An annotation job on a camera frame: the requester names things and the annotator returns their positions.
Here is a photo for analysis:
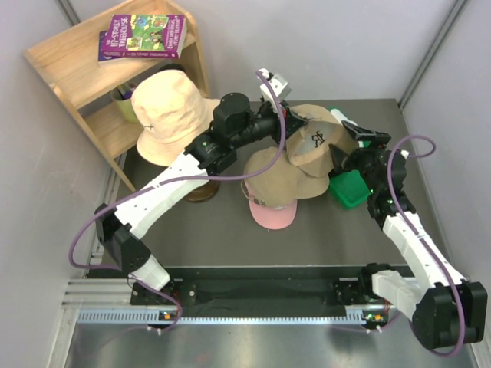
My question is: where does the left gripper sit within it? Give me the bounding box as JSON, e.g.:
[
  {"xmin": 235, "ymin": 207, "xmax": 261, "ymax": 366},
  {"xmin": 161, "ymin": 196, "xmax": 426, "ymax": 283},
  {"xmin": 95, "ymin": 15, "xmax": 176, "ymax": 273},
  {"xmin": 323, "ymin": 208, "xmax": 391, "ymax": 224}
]
[{"xmin": 231, "ymin": 100, "xmax": 307, "ymax": 150}]

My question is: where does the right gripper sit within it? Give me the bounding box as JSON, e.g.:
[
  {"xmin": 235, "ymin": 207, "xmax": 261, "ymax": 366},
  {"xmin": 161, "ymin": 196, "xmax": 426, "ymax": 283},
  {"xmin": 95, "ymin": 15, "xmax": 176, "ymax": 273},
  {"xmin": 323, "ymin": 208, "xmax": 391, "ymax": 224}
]
[{"xmin": 329, "ymin": 122, "xmax": 391, "ymax": 195}]

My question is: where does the white cap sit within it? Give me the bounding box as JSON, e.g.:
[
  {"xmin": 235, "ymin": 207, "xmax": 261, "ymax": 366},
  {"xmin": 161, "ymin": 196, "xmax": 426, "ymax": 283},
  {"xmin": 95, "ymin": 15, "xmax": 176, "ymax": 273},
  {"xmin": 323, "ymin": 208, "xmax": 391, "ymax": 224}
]
[{"xmin": 330, "ymin": 108, "xmax": 350, "ymax": 123}]

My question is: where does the tan baseball cap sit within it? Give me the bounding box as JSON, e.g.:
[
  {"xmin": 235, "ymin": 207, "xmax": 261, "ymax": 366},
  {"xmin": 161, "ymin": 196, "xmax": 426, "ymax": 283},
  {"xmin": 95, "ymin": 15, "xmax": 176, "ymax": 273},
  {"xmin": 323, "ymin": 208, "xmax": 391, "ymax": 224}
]
[{"xmin": 241, "ymin": 152, "xmax": 329, "ymax": 209}]

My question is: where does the cream bucket hat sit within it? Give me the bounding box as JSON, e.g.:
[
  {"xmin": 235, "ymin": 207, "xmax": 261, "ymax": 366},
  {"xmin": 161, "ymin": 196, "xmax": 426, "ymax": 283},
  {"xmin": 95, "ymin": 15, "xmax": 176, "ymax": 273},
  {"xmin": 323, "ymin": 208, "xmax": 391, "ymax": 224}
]
[{"xmin": 131, "ymin": 70, "xmax": 220, "ymax": 166}]

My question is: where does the pink baseball cap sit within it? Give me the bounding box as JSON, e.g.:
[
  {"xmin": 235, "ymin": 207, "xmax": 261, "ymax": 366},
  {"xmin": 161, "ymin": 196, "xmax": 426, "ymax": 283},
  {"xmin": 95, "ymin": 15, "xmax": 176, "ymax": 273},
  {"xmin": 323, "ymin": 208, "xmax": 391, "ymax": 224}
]
[{"xmin": 241, "ymin": 181, "xmax": 298, "ymax": 230}]

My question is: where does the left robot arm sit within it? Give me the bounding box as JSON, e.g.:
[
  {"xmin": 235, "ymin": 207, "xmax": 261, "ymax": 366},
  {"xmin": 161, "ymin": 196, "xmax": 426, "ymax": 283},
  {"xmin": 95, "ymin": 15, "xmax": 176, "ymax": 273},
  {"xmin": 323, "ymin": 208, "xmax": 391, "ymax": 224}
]
[{"xmin": 95, "ymin": 93, "xmax": 307, "ymax": 304}]

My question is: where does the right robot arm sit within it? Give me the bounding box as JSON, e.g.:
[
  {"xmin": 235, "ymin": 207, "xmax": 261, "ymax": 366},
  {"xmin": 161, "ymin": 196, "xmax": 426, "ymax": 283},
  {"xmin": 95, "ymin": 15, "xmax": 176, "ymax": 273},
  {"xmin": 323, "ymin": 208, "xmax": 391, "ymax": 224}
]
[{"xmin": 330, "ymin": 120, "xmax": 488, "ymax": 355}]

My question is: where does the green plastic tray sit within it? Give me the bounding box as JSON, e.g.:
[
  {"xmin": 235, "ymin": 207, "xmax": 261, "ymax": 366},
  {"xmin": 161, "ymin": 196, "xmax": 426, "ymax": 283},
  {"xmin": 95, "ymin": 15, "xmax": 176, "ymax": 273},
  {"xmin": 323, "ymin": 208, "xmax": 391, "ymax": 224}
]
[{"xmin": 329, "ymin": 170, "xmax": 371, "ymax": 209}]

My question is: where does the cream mannequin head stand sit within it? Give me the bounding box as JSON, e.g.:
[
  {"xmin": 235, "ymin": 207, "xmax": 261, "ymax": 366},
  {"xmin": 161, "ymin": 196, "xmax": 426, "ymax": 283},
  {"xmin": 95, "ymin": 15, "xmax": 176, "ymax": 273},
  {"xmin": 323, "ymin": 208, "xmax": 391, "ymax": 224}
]
[{"xmin": 184, "ymin": 181, "xmax": 220, "ymax": 203}]

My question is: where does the green pen cup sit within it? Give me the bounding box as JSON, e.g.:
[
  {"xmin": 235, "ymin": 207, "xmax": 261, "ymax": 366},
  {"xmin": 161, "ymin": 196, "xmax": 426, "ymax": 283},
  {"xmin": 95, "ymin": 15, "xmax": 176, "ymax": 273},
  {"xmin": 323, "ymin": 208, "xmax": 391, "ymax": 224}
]
[{"xmin": 110, "ymin": 83, "xmax": 139, "ymax": 123}]

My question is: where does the purple treehouse book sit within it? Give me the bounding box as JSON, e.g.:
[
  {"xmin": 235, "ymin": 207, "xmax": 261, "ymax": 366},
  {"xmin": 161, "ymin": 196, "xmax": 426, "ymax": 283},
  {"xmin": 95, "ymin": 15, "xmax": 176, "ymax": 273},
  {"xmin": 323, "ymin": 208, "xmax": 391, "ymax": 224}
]
[{"xmin": 98, "ymin": 14, "xmax": 187, "ymax": 61}]

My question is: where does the wooden shelf unit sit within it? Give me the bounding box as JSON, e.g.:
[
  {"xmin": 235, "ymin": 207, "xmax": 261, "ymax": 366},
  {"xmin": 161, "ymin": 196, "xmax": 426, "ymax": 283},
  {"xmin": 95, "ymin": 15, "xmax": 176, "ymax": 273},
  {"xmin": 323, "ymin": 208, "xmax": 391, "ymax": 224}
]
[{"xmin": 25, "ymin": 1, "xmax": 209, "ymax": 190}]

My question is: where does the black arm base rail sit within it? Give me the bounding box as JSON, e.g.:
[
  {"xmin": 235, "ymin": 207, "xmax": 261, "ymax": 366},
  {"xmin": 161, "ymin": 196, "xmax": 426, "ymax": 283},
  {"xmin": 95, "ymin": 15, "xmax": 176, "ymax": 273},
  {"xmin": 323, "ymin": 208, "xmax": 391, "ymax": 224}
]
[{"xmin": 130, "ymin": 266, "xmax": 414, "ymax": 317}]

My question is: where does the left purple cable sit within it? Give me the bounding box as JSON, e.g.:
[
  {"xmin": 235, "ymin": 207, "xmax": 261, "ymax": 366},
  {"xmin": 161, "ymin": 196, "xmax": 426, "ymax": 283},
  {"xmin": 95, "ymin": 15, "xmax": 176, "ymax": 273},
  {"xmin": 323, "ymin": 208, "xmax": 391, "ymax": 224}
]
[{"xmin": 68, "ymin": 68, "xmax": 288, "ymax": 334}]

